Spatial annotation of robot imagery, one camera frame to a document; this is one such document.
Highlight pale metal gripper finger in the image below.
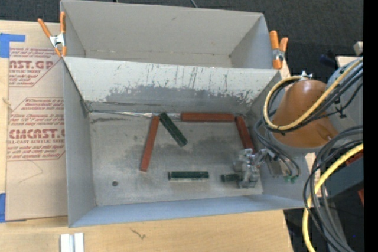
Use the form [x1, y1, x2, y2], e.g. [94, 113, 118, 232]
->
[237, 169, 260, 189]
[233, 148, 258, 172]

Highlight grey metal bin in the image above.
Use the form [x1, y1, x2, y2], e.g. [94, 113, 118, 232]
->
[60, 0, 307, 228]

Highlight red-brown flat block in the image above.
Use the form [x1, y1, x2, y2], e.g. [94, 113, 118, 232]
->
[139, 115, 161, 173]
[234, 116, 255, 153]
[180, 112, 236, 123]

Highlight dark green flat block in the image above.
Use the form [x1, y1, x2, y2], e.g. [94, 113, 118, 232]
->
[220, 174, 244, 184]
[167, 171, 210, 182]
[159, 112, 189, 148]

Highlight brown cardboard board, red print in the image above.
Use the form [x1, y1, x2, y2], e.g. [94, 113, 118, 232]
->
[0, 19, 69, 222]

